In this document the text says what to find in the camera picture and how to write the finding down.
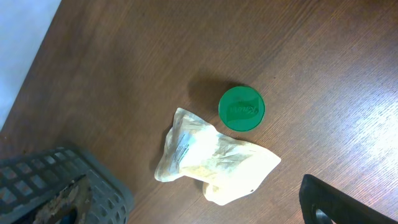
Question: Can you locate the grey plastic basket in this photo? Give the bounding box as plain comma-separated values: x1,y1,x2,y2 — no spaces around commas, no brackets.
1,146,134,223

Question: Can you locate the green lid jar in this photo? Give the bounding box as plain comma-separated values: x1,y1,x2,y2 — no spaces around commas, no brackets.
218,86,266,132

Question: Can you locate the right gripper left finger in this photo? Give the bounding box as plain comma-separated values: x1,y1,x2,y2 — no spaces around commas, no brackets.
33,175,93,224

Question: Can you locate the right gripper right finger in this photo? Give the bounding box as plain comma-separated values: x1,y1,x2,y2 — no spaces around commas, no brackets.
299,174,397,224

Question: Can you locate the beige pouch right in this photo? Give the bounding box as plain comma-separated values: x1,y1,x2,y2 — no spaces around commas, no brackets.
154,108,281,206

